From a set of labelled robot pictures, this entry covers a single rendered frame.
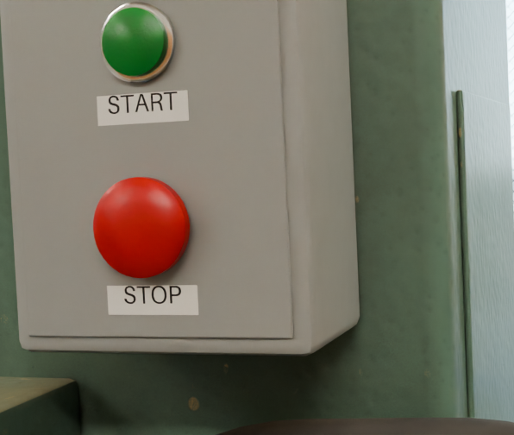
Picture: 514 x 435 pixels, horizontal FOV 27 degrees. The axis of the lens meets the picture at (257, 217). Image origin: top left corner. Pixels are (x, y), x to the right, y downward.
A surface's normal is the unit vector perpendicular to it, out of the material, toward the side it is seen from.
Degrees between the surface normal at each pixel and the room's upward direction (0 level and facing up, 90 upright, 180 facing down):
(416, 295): 90
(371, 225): 90
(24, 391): 0
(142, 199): 82
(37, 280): 90
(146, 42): 90
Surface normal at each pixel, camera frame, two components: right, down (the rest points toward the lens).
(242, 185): -0.32, 0.07
